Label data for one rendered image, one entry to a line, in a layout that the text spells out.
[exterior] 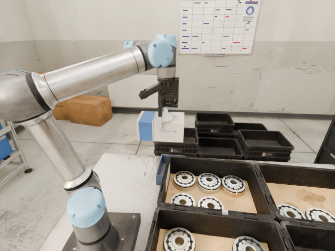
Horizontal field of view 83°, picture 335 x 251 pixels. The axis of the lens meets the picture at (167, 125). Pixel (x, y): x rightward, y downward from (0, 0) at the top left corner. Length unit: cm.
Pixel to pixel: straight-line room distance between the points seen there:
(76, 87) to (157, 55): 23
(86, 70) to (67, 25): 343
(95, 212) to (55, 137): 27
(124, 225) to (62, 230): 28
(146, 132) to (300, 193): 73
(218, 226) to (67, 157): 56
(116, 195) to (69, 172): 39
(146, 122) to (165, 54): 33
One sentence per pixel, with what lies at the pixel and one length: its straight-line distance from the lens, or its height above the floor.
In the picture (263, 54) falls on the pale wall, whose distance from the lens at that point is 367.
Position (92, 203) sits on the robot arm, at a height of 97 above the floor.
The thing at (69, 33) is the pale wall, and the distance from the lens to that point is 394.
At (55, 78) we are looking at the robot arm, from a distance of 53.
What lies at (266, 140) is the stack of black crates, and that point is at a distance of 213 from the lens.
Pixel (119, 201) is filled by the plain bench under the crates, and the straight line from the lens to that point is 106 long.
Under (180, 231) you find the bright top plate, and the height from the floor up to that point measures 86.
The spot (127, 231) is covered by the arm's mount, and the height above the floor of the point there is 75.
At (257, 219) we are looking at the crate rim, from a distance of 75.
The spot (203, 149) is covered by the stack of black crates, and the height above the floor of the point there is 38.
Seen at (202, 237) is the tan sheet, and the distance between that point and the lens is 78.
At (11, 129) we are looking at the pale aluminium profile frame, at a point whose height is 57.
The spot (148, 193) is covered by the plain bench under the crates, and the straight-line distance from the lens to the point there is 107.
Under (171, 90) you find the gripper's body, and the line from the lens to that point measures 77.
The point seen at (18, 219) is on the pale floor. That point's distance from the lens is 226.
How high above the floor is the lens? 147
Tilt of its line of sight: 27 degrees down
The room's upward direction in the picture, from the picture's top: straight up
